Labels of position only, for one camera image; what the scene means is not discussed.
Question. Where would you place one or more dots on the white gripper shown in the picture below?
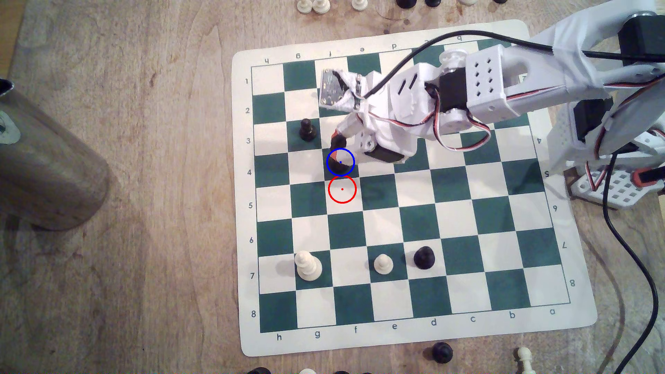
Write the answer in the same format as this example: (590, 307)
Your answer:
(387, 155)

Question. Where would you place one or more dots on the black pawn chess piece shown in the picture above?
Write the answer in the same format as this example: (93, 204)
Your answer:
(442, 352)
(336, 162)
(424, 257)
(307, 131)

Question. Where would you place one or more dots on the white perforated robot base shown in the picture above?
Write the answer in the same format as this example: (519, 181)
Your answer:
(626, 196)

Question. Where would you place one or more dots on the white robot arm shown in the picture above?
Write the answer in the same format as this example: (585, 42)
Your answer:
(488, 78)

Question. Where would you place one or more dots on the green white chess mat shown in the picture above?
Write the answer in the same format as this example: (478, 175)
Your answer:
(415, 233)

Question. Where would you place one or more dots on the white pawn chess piece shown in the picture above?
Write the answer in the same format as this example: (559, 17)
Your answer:
(383, 264)
(526, 360)
(304, 5)
(359, 4)
(321, 5)

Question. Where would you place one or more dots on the orange black table clamp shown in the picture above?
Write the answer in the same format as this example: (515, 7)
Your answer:
(645, 177)

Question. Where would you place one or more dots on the metal stand pole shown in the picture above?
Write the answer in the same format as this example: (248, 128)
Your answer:
(47, 166)

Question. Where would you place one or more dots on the silver gripper camera board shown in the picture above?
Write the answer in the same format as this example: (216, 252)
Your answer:
(331, 88)

